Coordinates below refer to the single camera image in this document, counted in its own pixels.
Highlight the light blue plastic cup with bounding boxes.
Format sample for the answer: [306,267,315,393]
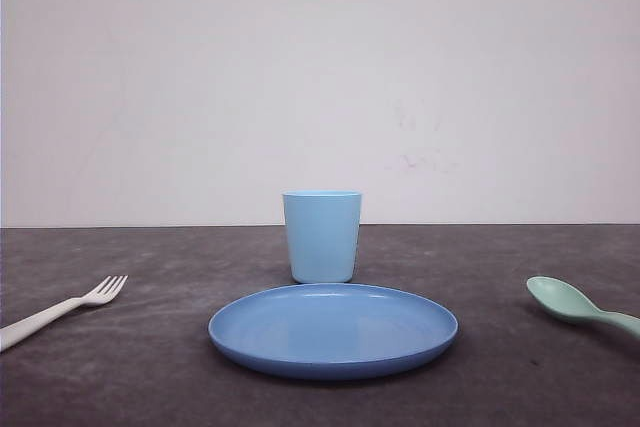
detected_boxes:
[283,190,362,283]

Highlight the blue plastic plate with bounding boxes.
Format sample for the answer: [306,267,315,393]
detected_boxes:
[208,283,459,381]

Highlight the white plastic fork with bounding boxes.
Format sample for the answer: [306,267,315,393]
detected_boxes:
[1,275,128,352]

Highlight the mint green plastic spoon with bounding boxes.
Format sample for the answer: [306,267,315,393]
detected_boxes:
[526,276,639,338]

